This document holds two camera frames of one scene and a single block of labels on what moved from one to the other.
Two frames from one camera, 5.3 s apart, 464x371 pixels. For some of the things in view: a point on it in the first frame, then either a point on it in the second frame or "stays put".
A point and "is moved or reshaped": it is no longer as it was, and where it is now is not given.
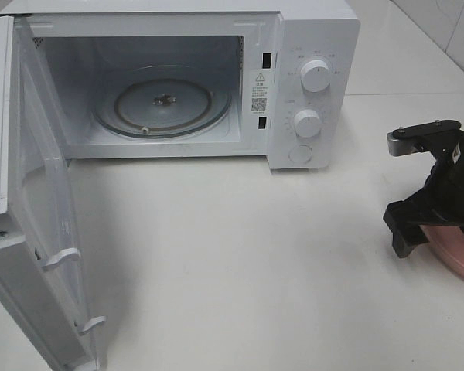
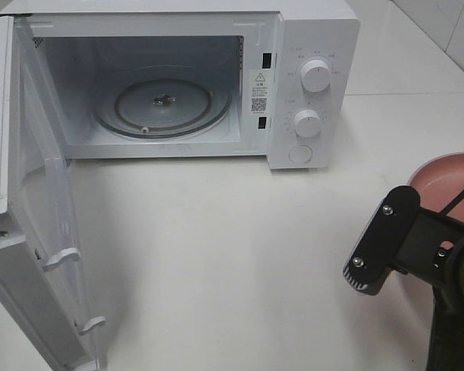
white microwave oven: x=275 y=79 stays put
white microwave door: x=30 y=233 stays put
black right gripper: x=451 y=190 -> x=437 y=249
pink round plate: x=452 y=243 is moved or reshaped
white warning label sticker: x=260 y=91 stays put
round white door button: x=300 y=154 stays put
